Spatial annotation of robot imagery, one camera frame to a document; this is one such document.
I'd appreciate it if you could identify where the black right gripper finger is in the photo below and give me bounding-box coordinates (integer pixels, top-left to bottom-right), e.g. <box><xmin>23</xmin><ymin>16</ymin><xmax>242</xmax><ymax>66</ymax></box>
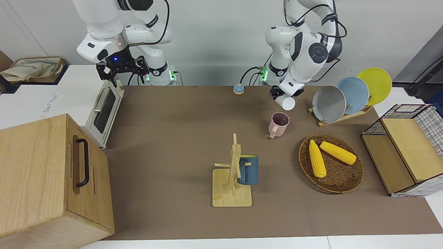
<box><xmin>134</xmin><ymin>56</ymin><xmax>150</xmax><ymax>85</ymax></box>
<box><xmin>96</xmin><ymin>63</ymin><xmax>118</xmax><ymax>88</ymax></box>

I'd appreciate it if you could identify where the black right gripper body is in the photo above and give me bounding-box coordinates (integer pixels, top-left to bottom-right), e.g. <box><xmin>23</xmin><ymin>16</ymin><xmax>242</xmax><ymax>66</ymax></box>
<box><xmin>105</xmin><ymin>48</ymin><xmax>137</xmax><ymax>75</ymax></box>

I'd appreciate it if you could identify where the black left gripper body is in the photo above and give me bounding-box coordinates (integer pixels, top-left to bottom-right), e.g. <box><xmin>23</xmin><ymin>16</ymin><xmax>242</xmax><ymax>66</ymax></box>
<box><xmin>270</xmin><ymin>85</ymin><xmax>285</xmax><ymax>101</ymax></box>

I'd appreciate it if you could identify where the pink mug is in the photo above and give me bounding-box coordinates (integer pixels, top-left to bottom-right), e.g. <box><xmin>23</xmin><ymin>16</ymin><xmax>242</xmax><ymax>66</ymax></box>
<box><xmin>269</xmin><ymin>112</ymin><xmax>290</xmax><ymax>139</ymax></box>

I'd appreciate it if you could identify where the white toaster oven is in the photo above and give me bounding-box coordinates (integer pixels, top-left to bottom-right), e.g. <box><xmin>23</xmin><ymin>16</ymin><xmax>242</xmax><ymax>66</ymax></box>
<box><xmin>35</xmin><ymin>65</ymin><xmax>125</xmax><ymax>150</ymax></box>

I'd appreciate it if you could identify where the grey plate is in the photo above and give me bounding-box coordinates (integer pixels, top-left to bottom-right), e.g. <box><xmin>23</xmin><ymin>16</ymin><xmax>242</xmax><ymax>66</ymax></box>
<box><xmin>312</xmin><ymin>85</ymin><xmax>347</xmax><ymax>124</ymax></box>

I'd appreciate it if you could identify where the beige canvas bag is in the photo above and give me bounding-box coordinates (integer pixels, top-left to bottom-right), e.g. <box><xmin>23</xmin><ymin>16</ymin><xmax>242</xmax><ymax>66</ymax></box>
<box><xmin>0</xmin><ymin>56</ymin><xmax>67</xmax><ymax>94</ymax></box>

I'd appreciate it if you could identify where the wooden plate rack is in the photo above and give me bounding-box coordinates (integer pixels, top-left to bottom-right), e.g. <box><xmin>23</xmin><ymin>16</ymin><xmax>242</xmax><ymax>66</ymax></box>
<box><xmin>308</xmin><ymin>104</ymin><xmax>374</xmax><ymax>127</ymax></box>

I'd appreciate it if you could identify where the yellow corn cob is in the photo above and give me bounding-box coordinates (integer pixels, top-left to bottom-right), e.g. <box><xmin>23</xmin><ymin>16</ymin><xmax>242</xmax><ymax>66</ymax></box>
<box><xmin>319</xmin><ymin>141</ymin><xmax>357</xmax><ymax>165</ymax></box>
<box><xmin>309</xmin><ymin>140</ymin><xmax>327</xmax><ymax>178</ymax></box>

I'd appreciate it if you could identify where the light blue plate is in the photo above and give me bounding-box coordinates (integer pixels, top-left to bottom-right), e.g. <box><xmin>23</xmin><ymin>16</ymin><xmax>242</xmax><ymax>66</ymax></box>
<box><xmin>335</xmin><ymin>76</ymin><xmax>370</xmax><ymax>115</ymax></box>

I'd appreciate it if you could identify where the dark blue mug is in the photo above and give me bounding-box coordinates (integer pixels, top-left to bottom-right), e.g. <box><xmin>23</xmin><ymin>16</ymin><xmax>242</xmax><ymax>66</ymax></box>
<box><xmin>237</xmin><ymin>155</ymin><xmax>259</xmax><ymax>185</ymax></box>

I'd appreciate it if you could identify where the yellow plate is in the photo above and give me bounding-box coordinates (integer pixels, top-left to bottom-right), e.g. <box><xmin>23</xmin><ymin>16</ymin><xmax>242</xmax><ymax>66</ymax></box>
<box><xmin>356</xmin><ymin>67</ymin><xmax>392</xmax><ymax>106</ymax></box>

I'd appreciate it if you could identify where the round wicker basket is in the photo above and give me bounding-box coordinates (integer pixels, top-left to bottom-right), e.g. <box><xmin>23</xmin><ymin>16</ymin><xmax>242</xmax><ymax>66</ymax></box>
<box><xmin>298</xmin><ymin>134</ymin><xmax>364</xmax><ymax>194</ymax></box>

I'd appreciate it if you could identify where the wooden mug tree stand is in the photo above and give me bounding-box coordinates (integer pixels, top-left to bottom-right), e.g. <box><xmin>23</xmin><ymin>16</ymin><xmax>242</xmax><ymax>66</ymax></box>
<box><xmin>212</xmin><ymin>133</ymin><xmax>253</xmax><ymax>208</ymax></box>

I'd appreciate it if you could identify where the wooden drawer cabinet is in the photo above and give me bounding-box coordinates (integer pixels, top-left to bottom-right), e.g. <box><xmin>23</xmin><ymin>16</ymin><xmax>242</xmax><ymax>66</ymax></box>
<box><xmin>0</xmin><ymin>113</ymin><xmax>115</xmax><ymax>249</ymax></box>

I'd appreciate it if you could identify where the black tube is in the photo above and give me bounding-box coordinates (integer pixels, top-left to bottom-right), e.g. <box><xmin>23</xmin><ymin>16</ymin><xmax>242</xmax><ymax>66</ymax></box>
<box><xmin>408</xmin><ymin>57</ymin><xmax>443</xmax><ymax>94</ymax></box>

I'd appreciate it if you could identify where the silver toaster door handle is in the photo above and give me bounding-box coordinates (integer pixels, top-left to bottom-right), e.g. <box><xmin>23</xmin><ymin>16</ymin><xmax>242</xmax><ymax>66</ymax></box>
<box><xmin>93</xmin><ymin>87</ymin><xmax>110</xmax><ymax>113</ymax></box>

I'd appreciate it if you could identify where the black left base cable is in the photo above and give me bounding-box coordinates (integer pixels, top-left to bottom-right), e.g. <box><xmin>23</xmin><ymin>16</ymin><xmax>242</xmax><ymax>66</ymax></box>
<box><xmin>241</xmin><ymin>66</ymin><xmax>269</xmax><ymax>86</ymax></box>

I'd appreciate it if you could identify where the black base cable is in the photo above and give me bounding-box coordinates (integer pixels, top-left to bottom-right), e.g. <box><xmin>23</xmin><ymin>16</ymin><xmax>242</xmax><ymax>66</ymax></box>
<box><xmin>241</xmin><ymin>66</ymin><xmax>269</xmax><ymax>86</ymax></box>
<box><xmin>127</xmin><ymin>71</ymin><xmax>184</xmax><ymax>86</ymax></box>

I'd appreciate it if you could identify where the black right base cable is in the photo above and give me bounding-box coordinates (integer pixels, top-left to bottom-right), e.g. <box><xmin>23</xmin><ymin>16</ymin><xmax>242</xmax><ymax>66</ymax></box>
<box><xmin>127</xmin><ymin>71</ymin><xmax>184</xmax><ymax>86</ymax></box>

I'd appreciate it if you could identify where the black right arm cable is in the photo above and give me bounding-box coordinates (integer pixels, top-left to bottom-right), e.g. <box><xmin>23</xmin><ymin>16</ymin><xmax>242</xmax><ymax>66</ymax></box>
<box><xmin>127</xmin><ymin>0</ymin><xmax>170</xmax><ymax>47</ymax></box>

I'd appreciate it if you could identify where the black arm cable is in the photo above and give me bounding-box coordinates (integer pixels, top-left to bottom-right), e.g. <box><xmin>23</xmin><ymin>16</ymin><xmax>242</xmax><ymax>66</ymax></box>
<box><xmin>127</xmin><ymin>0</ymin><xmax>170</xmax><ymax>47</ymax></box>
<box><xmin>284</xmin><ymin>0</ymin><xmax>347</xmax><ymax>83</ymax></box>

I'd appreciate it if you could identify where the black cabinet handle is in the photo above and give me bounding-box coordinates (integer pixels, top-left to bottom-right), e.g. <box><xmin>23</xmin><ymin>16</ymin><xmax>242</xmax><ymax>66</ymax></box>
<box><xmin>73</xmin><ymin>138</ymin><xmax>90</xmax><ymax>188</ymax></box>

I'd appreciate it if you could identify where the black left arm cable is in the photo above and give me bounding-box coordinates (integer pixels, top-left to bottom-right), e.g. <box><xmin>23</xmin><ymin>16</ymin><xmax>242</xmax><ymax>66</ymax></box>
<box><xmin>284</xmin><ymin>0</ymin><xmax>347</xmax><ymax>83</ymax></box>

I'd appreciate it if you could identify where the wooden box with wire basket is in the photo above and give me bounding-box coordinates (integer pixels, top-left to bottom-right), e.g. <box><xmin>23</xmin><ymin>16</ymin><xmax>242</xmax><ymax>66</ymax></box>
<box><xmin>361</xmin><ymin>104</ymin><xmax>443</xmax><ymax>198</ymax></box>

